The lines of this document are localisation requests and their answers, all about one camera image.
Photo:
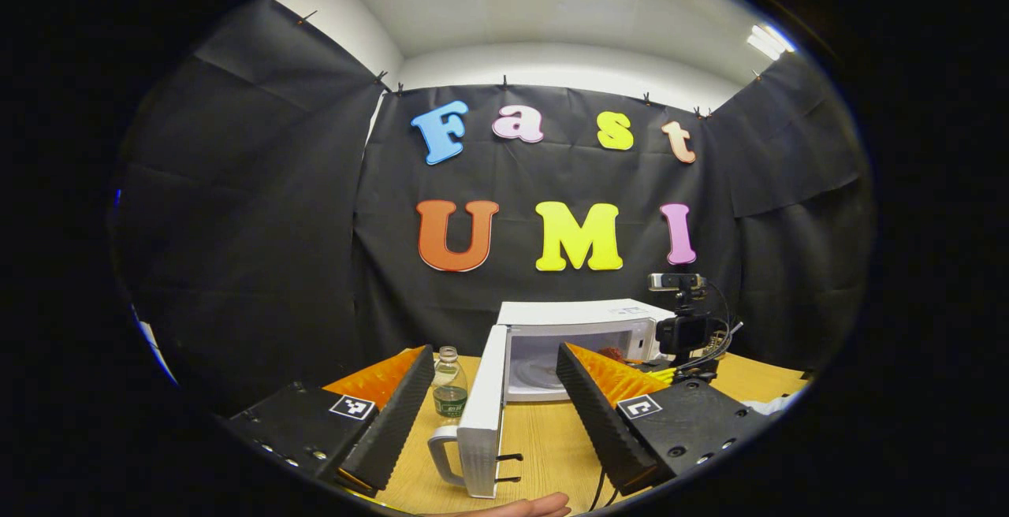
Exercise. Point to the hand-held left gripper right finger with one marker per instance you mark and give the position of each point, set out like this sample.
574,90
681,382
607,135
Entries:
599,422

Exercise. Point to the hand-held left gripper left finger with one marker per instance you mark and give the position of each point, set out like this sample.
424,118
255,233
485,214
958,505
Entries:
394,422

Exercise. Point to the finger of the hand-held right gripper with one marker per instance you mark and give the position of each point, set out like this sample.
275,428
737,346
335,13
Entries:
664,375

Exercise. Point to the red meat piece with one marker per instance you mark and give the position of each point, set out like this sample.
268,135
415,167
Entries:
611,355

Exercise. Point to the white microwave oven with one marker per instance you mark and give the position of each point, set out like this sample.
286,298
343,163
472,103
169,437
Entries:
481,414

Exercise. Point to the clear plastic water bottle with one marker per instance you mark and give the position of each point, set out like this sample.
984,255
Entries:
449,391

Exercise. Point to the glass turntable plate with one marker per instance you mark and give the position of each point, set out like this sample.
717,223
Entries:
540,373

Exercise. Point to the black backdrop cloth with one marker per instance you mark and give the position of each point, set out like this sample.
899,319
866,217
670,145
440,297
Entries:
315,225

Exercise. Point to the ceiling light panel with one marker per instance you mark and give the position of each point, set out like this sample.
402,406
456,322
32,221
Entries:
768,42

